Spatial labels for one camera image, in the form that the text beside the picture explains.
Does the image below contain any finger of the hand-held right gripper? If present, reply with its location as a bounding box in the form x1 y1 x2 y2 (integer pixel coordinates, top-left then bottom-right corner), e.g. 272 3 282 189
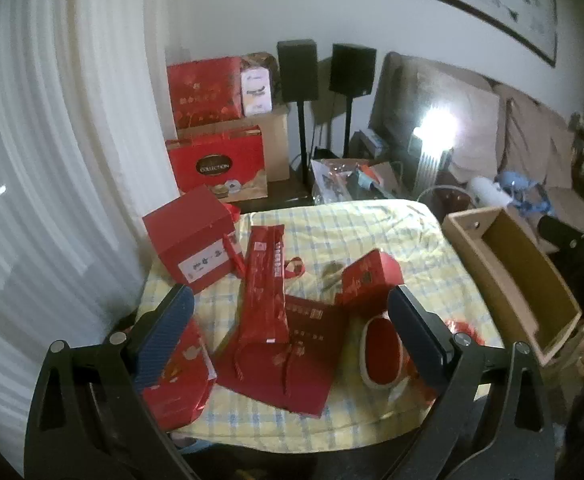
537 214 584 266

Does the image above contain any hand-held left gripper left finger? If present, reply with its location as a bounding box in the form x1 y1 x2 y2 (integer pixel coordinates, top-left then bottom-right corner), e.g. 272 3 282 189
24 284 195 480

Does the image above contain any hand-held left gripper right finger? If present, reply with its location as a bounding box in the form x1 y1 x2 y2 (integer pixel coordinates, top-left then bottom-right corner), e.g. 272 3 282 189
387 284 558 480

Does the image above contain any red lint brush white frame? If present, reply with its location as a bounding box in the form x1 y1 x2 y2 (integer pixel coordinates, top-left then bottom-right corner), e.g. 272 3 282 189
359 312 420 403

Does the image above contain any red foil cartoon bag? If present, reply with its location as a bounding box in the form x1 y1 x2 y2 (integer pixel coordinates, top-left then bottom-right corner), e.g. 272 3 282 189
139 317 218 431

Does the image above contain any red plastic twine ball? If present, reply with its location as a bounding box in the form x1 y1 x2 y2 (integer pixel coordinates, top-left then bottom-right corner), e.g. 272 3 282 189
404 317 485 406

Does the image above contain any cardboard box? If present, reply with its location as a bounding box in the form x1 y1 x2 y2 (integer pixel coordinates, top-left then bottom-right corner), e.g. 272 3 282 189
442 206 583 366

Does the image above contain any small red gift box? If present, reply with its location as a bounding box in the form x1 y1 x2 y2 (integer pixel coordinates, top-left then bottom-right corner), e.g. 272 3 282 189
334 249 405 318

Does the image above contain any small red handled gift bag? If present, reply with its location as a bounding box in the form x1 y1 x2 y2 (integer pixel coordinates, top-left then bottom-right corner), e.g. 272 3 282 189
142 185 245 295

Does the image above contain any dark red paper gift bag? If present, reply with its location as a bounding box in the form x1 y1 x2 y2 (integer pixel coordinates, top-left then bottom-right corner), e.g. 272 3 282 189
214 257 345 418

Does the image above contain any long red packet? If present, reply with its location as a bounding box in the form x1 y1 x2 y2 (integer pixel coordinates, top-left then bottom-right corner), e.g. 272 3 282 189
236 225 293 346

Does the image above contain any white dome device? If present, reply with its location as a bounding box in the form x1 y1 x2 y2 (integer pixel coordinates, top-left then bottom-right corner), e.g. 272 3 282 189
467 176 515 207

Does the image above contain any dark round side table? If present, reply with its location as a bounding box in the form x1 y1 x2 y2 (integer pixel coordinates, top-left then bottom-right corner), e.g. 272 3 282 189
437 187 473 216

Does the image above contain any yellow plaid tablecloth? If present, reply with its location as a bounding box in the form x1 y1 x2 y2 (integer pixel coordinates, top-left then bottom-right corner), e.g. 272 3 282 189
139 199 505 453

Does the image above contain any beige sofa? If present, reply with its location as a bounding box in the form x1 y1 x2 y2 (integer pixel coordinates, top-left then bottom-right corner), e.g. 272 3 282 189
369 51 584 251

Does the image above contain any bright lamp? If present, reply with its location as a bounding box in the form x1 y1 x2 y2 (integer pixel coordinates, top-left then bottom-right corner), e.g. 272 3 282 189
409 105 460 196

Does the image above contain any clear plastic packet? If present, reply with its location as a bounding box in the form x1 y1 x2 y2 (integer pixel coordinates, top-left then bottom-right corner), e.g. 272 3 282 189
312 157 373 203

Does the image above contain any red chocolate gift box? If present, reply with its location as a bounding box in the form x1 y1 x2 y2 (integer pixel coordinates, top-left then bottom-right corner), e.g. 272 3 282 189
165 126 269 203

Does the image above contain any white curtain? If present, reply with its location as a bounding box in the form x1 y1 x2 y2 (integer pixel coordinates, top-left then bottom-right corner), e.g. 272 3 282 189
0 0 183 476

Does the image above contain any large red gift box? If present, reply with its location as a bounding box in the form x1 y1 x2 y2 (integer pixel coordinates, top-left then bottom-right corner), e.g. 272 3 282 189
166 56 245 128

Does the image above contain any black speaker on stand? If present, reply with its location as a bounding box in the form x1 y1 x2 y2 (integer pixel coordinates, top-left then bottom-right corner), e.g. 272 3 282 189
329 43 377 158
277 39 320 196

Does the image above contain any small white carton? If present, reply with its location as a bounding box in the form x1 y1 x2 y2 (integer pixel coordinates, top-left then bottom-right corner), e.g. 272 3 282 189
239 65 274 116

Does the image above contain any blue strap harness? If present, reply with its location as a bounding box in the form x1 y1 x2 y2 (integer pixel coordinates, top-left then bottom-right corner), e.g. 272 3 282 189
499 171 553 216

